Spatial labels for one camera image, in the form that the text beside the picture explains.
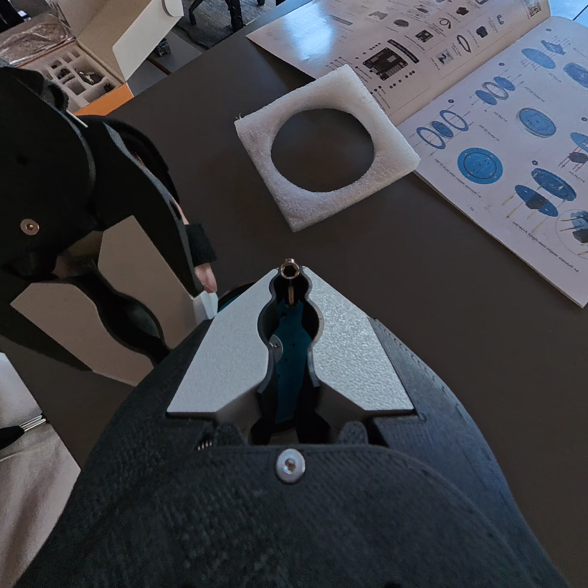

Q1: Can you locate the metal cross socket wrench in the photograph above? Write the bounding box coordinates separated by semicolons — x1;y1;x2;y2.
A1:
279;258;301;306

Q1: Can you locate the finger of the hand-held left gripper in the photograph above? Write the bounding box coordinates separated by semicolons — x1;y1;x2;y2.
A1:
9;279;172;386
98;215;220;351

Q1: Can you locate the grey table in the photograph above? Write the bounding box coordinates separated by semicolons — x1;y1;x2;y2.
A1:
124;25;205;85

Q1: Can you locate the black lanyard strap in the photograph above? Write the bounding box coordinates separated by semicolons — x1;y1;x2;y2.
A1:
0;416;47;450

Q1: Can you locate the person's left hand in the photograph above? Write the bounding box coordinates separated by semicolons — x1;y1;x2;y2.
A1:
194;262;218;296

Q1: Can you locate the instruction sheet with circuit board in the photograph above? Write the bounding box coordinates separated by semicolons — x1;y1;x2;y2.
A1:
246;0;552;124

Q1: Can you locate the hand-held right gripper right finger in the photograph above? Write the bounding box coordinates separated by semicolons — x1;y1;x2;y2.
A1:
301;266;414;413

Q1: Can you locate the orange and white kit box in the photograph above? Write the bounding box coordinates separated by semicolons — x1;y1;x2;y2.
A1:
28;0;184;116

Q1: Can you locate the silver antistatic bag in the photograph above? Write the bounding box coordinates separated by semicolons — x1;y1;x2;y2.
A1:
0;13;74;70

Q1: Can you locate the person's white t-shirt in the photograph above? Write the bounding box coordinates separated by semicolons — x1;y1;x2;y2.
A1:
0;353;81;579

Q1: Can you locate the blue disc with black rim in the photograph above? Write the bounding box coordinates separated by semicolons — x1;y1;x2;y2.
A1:
217;284;319;423

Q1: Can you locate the white foam sheet with hole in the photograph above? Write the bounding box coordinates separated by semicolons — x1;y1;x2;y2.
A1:
234;64;421;232

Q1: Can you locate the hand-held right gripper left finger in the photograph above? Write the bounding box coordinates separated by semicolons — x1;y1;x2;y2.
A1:
166;269;278;435

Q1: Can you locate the instruction sheet with blue drawings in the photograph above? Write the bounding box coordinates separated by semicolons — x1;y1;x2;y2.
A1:
397;16;588;308

